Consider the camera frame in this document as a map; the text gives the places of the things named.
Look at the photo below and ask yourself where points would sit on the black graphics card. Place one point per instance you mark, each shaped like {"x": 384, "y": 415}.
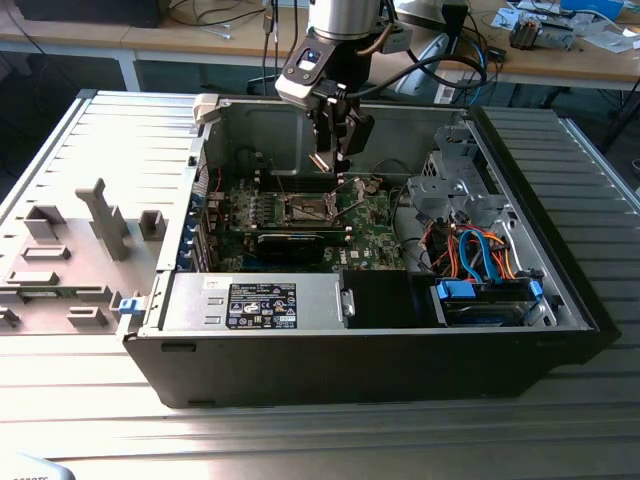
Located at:
{"x": 290, "y": 247}

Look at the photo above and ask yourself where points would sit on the grey parts rack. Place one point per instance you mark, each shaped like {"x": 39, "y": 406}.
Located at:
{"x": 107, "y": 220}

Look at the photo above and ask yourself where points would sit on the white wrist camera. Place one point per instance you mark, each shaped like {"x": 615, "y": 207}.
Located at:
{"x": 292, "y": 92}

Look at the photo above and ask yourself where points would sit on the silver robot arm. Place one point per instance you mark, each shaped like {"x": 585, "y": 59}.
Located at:
{"x": 340, "y": 17}

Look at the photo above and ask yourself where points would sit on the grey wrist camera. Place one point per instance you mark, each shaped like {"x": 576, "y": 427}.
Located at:
{"x": 400, "y": 37}

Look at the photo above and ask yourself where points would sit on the blue cardboard box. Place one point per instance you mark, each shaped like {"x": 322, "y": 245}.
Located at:
{"x": 595, "y": 7}

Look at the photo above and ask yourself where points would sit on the white object with text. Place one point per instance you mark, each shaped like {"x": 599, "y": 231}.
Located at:
{"x": 30, "y": 465}

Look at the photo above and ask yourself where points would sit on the beige case latch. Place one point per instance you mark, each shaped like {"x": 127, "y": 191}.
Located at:
{"x": 205, "y": 107}

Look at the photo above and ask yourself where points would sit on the CPU socket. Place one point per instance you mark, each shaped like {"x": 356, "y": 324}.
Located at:
{"x": 305, "y": 212}

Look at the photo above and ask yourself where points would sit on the silver power supply unit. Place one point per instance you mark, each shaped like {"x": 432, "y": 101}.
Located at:
{"x": 190, "y": 305}

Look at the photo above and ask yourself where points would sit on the hard disk in blue carrier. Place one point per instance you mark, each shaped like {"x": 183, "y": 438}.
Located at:
{"x": 452, "y": 290}

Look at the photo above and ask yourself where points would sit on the grey metal drive part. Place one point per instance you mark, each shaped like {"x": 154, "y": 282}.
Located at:
{"x": 555, "y": 35}

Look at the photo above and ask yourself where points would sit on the light wooden desk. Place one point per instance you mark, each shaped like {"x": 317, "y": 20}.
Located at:
{"x": 200, "y": 40}
{"x": 550, "y": 60}

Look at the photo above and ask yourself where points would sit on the black power supply label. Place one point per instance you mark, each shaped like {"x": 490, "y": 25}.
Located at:
{"x": 262, "y": 305}

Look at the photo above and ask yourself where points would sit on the green RAM stick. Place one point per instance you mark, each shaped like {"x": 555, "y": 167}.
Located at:
{"x": 42, "y": 294}

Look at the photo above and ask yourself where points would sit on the black plastic shroud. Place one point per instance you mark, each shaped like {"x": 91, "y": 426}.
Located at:
{"x": 377, "y": 300}

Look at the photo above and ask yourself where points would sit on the blue case latch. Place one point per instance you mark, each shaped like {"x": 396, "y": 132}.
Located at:
{"x": 131, "y": 306}

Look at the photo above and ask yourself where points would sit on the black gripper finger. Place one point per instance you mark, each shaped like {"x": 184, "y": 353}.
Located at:
{"x": 357, "y": 132}
{"x": 324, "y": 130}

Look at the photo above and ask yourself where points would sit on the silver metal drive cage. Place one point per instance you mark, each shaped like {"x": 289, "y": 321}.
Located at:
{"x": 440, "y": 195}

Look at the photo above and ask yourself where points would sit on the white paper sheets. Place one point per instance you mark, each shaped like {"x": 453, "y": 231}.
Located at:
{"x": 605, "y": 37}

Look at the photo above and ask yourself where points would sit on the dark finned CPU cooler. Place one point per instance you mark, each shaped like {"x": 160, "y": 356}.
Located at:
{"x": 522, "y": 32}

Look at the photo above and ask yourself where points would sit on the silver square CPU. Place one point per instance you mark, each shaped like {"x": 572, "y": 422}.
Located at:
{"x": 320, "y": 163}

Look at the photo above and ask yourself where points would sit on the round coin battery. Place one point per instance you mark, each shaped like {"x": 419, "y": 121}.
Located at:
{"x": 372, "y": 189}

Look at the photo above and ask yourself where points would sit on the black computer box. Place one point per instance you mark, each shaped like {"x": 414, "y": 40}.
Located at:
{"x": 90, "y": 12}

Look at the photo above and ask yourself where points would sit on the green motherboard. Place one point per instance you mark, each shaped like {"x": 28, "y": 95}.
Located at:
{"x": 370, "y": 240}

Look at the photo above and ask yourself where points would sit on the black open PC case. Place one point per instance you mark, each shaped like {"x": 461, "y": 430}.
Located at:
{"x": 350, "y": 365}

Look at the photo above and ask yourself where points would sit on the black upright box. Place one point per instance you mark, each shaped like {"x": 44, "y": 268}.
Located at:
{"x": 456, "y": 30}

